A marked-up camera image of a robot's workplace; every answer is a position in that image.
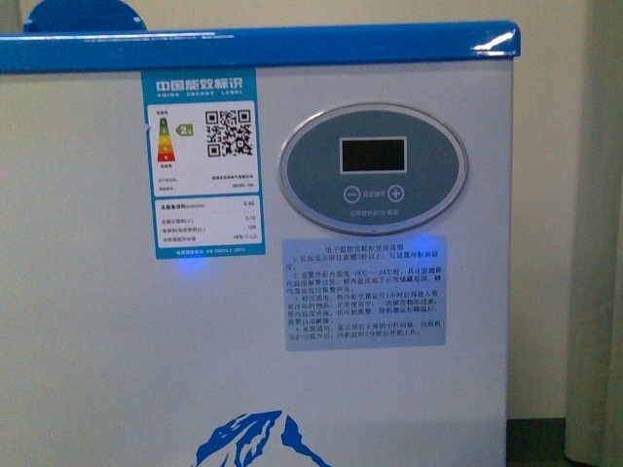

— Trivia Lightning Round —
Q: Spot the white blue chest freezer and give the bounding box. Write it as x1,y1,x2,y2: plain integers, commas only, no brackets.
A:
1,20,521,466

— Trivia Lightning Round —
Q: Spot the white instruction sticker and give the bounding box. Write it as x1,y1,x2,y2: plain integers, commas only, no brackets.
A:
282,235,448,351

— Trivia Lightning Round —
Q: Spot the oval grey control panel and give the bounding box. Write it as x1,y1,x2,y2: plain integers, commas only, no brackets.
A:
278,102,468,235

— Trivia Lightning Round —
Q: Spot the blue energy efficiency label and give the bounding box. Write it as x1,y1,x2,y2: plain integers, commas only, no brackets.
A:
141,67,266,260

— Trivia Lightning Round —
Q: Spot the blue glass lid handle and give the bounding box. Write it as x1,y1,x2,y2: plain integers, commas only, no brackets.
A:
22,0,147,33

